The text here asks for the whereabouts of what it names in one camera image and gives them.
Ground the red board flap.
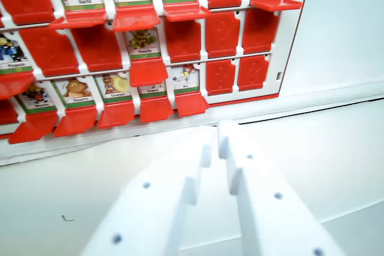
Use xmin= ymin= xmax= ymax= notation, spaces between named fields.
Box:
xmin=241 ymin=8 xmax=281 ymax=56

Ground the red and white game board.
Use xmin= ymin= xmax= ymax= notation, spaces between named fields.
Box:
xmin=0 ymin=0 xmax=314 ymax=146

